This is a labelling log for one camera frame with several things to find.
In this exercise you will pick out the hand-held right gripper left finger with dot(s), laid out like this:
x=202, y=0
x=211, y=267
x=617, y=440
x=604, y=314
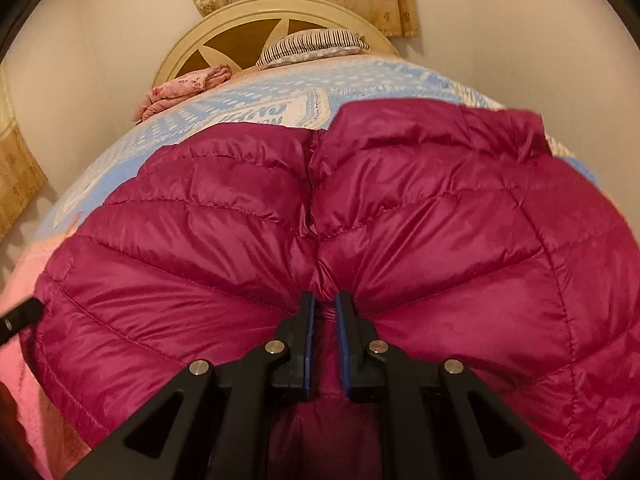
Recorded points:
x=309, y=355

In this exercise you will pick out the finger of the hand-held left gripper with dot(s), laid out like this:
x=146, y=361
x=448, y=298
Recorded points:
x=20, y=320

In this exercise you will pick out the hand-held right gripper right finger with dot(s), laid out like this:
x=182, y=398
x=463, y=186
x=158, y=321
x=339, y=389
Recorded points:
x=344, y=355

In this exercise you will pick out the magenta puffer jacket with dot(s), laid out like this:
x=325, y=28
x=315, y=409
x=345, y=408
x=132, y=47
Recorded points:
x=450, y=210

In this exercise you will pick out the cream side window curtain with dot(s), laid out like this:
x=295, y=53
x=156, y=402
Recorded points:
x=17, y=175

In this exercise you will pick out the bed with pink-blue cover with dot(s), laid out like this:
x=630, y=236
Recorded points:
x=225, y=105

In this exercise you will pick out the folded pink floral blanket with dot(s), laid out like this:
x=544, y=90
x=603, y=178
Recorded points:
x=190, y=87

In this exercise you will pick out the striped pillow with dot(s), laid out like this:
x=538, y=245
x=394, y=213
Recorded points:
x=310, y=45

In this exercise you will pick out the cream wooden bed headboard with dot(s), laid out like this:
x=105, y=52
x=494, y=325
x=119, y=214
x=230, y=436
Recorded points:
x=235, y=22

